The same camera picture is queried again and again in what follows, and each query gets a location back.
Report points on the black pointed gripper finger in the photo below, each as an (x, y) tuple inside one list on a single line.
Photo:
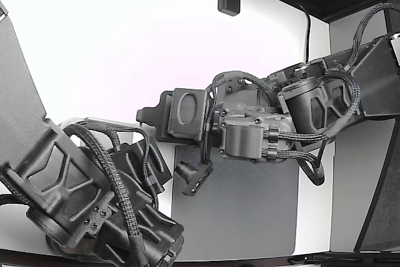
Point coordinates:
[(150, 117)]

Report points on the black wide gripper finger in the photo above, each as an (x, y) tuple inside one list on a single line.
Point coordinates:
[(187, 113)]

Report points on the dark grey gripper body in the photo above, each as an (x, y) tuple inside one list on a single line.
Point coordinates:
[(247, 135)]

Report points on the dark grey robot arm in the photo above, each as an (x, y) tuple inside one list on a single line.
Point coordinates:
[(375, 85), (40, 167)]

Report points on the grey mat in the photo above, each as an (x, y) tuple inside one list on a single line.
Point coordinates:
[(243, 217)]

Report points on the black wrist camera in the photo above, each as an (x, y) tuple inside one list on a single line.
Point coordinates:
[(193, 179)]

